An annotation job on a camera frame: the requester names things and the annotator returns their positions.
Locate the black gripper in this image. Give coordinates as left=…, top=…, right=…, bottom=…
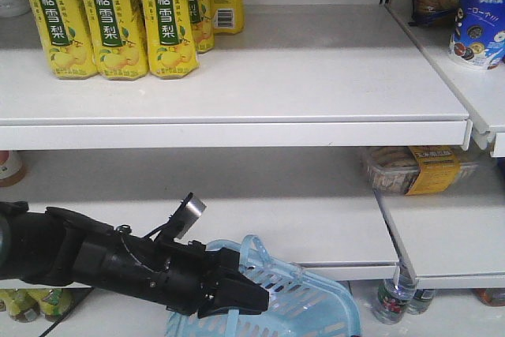
left=145, top=238, right=270, bottom=319

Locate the clear cookie tray yellow band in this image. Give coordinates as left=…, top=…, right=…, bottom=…
left=360, top=145, right=481, bottom=195

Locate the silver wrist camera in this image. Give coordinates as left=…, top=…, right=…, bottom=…
left=166, top=193, right=207, bottom=239

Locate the light blue plastic basket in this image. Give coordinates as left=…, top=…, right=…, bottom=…
left=165, top=234, right=362, bottom=336

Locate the white store shelving unit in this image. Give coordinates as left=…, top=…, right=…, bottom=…
left=1, top=0, right=504, bottom=336

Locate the clear water bottle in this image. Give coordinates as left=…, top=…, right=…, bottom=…
left=372, top=279, right=416, bottom=325

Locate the blue cookie cup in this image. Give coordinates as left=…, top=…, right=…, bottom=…
left=448, top=0, right=504, bottom=70

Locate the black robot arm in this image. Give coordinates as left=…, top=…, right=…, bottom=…
left=1, top=194, right=269, bottom=318

